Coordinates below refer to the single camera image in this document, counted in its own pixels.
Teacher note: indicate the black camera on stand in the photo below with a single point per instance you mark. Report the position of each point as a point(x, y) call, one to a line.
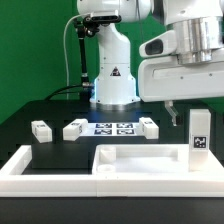
point(90, 25)

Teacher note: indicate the marker tag sheet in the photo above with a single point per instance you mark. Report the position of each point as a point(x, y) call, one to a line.
point(111, 129)

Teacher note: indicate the white U-shaped frame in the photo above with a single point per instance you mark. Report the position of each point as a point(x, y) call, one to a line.
point(14, 183)

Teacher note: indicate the white desk top tray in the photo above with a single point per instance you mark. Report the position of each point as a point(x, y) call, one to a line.
point(154, 170)

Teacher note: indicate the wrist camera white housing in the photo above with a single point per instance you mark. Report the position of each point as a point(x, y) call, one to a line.
point(161, 45)

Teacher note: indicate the black camera stand pole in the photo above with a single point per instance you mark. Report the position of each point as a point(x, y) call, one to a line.
point(85, 93)

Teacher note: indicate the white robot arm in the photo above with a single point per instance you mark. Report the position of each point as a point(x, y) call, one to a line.
point(185, 62)

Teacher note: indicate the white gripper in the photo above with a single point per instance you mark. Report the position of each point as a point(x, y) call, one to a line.
point(163, 79)

